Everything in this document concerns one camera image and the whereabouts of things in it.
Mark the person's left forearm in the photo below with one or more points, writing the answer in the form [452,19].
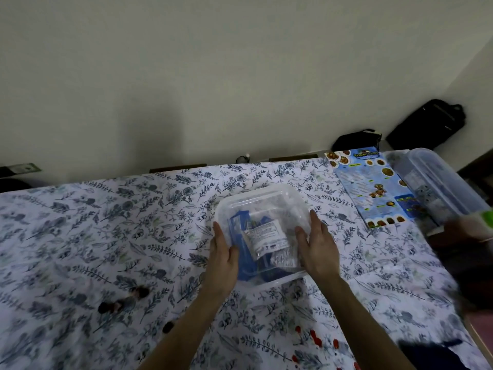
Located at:
[188,331]

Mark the person's left thumb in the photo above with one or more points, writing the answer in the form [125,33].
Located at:
[235,256]

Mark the brown chair back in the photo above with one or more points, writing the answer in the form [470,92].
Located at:
[292,158]
[178,167]

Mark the white labelled packet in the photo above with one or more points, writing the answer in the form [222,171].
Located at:
[264,235]

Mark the dark cloth item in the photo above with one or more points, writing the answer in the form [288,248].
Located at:
[431,356]

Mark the blue floral tablecloth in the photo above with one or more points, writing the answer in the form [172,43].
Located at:
[96,235]

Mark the silvery small packet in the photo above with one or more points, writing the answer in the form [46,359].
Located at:
[284,258]

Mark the blue plastic pieces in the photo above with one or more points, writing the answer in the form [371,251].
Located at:
[239,227]

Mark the black backpack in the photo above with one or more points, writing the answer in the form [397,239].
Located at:
[427,125]

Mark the person's right forearm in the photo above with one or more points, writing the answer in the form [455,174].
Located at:
[366,323]

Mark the small black white object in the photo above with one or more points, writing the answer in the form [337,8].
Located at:
[244,158]

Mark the blue food menu leaflet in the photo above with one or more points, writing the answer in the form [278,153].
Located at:
[379,188]

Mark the person's right thumb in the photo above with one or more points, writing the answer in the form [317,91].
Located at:
[301,238]

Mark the person's right hand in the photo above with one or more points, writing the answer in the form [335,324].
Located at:
[321,254]

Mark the clear lidded storage box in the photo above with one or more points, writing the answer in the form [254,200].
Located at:
[435,181]

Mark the person's left hand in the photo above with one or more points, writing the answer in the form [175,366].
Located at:
[223,265]

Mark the small black bag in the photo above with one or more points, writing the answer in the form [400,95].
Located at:
[356,141]

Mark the clear plastic container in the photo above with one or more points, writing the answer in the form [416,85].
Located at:
[265,200]

